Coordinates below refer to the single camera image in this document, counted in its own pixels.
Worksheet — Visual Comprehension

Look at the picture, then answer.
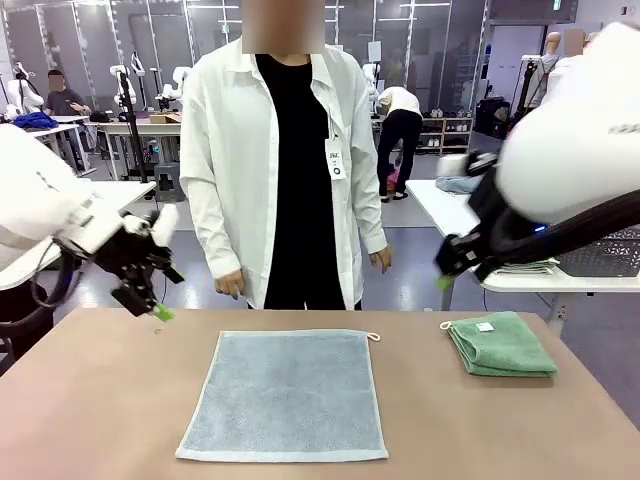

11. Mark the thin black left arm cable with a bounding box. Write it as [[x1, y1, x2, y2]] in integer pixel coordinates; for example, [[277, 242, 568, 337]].
[[29, 239, 96, 309]]

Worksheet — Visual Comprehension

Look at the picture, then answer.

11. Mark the mannequin with white top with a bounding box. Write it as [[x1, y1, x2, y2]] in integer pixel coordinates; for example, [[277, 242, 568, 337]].
[[547, 28, 587, 109]]

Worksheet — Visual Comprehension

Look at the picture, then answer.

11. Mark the white rectangular side table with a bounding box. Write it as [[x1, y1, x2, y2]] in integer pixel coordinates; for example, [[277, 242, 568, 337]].
[[0, 179, 157, 291]]

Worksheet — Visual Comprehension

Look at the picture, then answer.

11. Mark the person in white shirt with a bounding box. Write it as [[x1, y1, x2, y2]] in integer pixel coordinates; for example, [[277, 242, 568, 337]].
[[178, 0, 396, 311]]

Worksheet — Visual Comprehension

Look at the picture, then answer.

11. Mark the mannequin with grey top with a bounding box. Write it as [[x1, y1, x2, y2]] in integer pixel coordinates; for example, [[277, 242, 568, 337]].
[[519, 31, 562, 110]]

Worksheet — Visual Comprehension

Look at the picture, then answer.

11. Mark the thick black left arm sleeve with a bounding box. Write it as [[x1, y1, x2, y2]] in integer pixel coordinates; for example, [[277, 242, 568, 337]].
[[0, 292, 55, 328]]

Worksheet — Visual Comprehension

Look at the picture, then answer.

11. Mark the wooden shoe rack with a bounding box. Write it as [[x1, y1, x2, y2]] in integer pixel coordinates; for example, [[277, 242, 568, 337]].
[[418, 116, 475, 155]]

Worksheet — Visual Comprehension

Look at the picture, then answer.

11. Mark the white ID badge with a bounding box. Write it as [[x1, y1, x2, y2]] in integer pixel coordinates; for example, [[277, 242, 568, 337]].
[[324, 138, 348, 181]]

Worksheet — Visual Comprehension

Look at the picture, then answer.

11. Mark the person's left forearm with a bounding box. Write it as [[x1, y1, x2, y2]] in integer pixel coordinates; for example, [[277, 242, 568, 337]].
[[352, 189, 389, 254]]

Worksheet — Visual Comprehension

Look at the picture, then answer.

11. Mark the light blue cloth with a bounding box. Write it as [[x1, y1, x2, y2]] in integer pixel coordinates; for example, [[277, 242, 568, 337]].
[[434, 174, 484, 197]]

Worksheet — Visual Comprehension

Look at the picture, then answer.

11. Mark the dark grey plastic basket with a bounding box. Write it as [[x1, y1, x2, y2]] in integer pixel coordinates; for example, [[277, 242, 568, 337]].
[[554, 227, 640, 279]]

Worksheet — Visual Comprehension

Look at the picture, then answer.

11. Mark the blue-grey towel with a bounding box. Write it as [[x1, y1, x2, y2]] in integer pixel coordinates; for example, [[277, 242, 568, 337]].
[[174, 328, 390, 462]]

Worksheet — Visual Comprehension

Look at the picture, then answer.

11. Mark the grey plastic stool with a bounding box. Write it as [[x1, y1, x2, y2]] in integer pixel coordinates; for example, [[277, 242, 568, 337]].
[[153, 163, 183, 203]]

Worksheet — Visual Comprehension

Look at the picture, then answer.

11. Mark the bending person in white top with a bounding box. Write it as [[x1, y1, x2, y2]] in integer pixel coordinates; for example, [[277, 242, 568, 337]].
[[375, 85, 424, 203]]

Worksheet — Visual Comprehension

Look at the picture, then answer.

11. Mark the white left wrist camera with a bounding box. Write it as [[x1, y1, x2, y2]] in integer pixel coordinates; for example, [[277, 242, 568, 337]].
[[122, 204, 180, 249]]

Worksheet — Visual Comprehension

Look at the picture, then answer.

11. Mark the thick black arm sleeve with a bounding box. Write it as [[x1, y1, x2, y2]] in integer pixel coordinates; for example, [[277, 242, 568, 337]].
[[474, 188, 640, 285], [0, 292, 55, 328]]

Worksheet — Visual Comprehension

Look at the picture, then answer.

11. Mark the thick black right arm sleeve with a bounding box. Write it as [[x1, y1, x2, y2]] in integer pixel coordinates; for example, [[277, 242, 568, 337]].
[[474, 188, 640, 285]]

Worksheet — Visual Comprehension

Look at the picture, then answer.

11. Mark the white table with curved edge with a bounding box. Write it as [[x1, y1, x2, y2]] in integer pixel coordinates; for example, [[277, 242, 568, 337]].
[[404, 178, 640, 312]]

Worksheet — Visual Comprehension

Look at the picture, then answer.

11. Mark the black tripod pole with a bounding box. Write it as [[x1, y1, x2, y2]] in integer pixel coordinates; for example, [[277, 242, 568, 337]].
[[110, 64, 149, 184]]

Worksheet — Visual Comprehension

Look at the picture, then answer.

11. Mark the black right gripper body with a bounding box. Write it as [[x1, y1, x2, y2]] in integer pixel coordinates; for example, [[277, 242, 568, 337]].
[[433, 230, 496, 277]]

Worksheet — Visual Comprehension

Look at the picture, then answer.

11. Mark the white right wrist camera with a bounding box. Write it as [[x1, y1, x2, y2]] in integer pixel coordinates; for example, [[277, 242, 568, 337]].
[[438, 152, 501, 180]]

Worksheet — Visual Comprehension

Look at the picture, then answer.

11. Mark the person's right hand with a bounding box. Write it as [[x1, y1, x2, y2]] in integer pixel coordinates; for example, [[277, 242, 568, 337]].
[[214, 269, 246, 301]]

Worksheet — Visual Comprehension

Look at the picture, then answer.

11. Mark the blue clothes heap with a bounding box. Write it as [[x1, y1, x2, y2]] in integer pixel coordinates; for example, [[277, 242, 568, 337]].
[[13, 111, 60, 131]]

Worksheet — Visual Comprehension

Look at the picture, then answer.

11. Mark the person's left hand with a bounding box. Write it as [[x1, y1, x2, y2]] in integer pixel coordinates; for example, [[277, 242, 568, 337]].
[[368, 244, 396, 275]]

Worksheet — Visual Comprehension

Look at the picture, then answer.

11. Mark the beige towel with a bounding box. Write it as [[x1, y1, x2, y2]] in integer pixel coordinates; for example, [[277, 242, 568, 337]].
[[492, 258, 561, 278]]

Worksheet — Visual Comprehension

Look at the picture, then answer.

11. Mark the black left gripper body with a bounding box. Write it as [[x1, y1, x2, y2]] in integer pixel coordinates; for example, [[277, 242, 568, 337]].
[[97, 229, 174, 296]]

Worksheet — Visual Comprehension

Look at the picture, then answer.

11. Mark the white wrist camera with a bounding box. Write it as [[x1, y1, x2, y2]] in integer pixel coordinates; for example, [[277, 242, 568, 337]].
[[122, 204, 180, 249], [438, 152, 501, 180]]

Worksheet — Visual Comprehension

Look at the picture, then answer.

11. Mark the seated person in dark shirt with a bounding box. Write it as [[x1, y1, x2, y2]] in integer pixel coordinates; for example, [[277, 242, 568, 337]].
[[45, 69, 94, 117]]

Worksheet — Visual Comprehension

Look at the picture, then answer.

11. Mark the green towel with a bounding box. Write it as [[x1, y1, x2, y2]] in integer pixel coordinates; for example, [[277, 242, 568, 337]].
[[439, 310, 559, 379]]

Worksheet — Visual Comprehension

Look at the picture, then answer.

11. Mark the long white workbench table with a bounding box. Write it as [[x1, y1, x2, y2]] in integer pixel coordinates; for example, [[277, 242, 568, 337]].
[[19, 122, 84, 176]]

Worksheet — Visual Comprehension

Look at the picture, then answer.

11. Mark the person's right forearm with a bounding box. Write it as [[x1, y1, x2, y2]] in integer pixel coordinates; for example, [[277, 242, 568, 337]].
[[192, 199, 242, 282]]

